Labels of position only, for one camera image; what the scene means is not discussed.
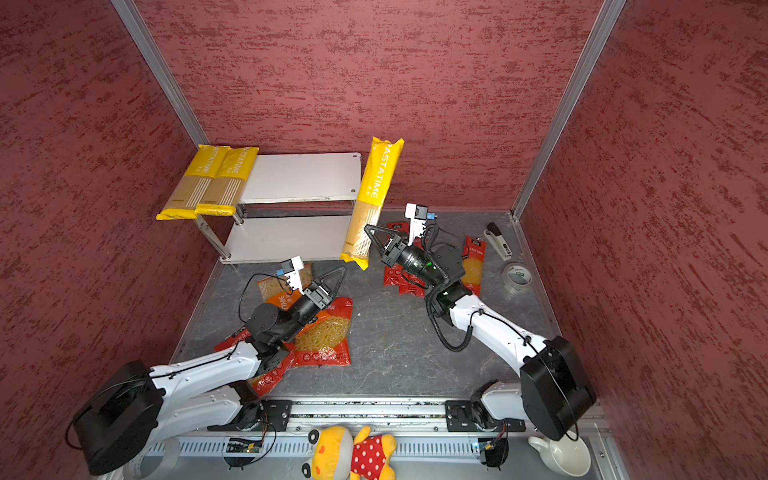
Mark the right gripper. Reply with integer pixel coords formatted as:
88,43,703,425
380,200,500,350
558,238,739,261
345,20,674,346
366,223,443,288

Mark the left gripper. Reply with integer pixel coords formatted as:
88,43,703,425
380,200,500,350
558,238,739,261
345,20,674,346
280,266,347,342

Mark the yellow spaghetti pack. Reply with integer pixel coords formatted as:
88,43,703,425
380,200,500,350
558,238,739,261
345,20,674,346
340,137,405,271
195,147,259,217
156,145,231,221

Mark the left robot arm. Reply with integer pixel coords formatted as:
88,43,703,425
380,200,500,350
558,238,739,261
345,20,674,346
66,265,346,476

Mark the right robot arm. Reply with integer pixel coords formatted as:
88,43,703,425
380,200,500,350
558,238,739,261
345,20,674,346
364,222,597,441

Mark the orange pasta bag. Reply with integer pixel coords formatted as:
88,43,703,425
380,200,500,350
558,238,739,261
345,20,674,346
257,263,314,310

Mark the white two-tier shelf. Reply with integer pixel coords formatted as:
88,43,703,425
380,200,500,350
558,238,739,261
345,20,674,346
195,153,362,265

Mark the red spaghetti pack middle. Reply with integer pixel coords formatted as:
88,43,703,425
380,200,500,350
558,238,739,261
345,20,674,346
398,275,425,298

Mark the red spaghetti pack large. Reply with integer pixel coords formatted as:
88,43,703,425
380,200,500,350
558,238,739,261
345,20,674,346
383,222,424,288

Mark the red macaroni bag right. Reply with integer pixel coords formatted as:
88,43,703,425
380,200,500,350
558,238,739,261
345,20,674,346
293,297,354,367

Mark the red macaroni bag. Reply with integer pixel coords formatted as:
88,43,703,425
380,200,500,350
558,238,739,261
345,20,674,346
214,327,295,397
293,297,354,367

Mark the red spaghetti pack right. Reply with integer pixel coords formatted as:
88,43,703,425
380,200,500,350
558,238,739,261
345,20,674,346
461,236,486,296

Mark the white black stapler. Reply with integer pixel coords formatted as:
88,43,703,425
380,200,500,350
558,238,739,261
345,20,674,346
484,222,513,262

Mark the red macaroni bag left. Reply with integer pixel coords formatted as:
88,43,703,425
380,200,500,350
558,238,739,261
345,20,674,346
214,327,295,397

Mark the grey tape roll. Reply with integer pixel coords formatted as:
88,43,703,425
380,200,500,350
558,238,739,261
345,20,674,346
502,263,533,292

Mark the yellow plush toy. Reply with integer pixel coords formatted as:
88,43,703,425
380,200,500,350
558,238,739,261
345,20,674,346
301,426,397,480

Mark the clear tape roll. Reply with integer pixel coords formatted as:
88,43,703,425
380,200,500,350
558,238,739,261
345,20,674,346
122,437,181,480

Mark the white ceramic cup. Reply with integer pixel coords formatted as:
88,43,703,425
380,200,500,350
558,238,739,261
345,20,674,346
527,436,592,477

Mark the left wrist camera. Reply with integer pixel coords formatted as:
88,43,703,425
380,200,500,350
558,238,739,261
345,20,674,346
277,256,304,292

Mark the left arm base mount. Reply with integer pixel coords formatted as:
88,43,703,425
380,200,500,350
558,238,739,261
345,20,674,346
207,399,294,432

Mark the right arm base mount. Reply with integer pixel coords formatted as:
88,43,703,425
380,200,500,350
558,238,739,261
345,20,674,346
445,400,526,434

